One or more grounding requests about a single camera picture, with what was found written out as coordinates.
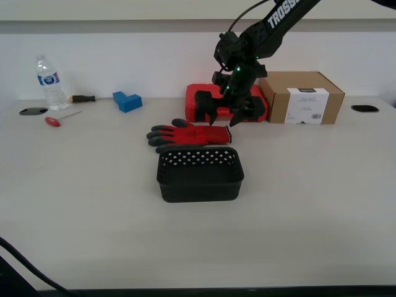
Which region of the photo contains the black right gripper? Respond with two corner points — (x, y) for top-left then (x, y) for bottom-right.
(194, 66), (269, 128)

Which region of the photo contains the red and grey work glove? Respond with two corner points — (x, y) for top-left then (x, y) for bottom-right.
(145, 118), (233, 155)

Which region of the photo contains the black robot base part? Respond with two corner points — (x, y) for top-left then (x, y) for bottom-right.
(0, 256), (41, 297)

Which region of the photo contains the black perforated plastic basket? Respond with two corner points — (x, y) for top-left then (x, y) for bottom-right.
(155, 146), (245, 204)

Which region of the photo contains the red plastic tool case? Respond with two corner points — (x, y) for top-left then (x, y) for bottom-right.
(185, 83), (269, 123)

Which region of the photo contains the brown cardboard box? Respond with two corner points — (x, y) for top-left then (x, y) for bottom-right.
(259, 71), (346, 126)

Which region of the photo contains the blue L-shaped block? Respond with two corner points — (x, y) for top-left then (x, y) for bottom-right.
(112, 91), (143, 114)

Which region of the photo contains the orange and black screwdriver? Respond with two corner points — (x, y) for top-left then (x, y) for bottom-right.
(69, 94), (114, 104)

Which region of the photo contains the clear plastic water bottle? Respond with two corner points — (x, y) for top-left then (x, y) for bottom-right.
(35, 54), (71, 111)

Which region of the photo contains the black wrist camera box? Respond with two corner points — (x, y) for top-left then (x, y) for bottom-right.
(212, 70), (231, 94)

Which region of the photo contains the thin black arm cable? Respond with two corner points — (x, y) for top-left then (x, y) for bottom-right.
(227, 0), (267, 33)

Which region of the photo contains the black desk cable grommet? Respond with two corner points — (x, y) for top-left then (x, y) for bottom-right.
(19, 107), (50, 116)
(350, 105), (380, 113)

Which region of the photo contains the thick black cable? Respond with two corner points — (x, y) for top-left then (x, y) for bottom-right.
(0, 236), (78, 297)

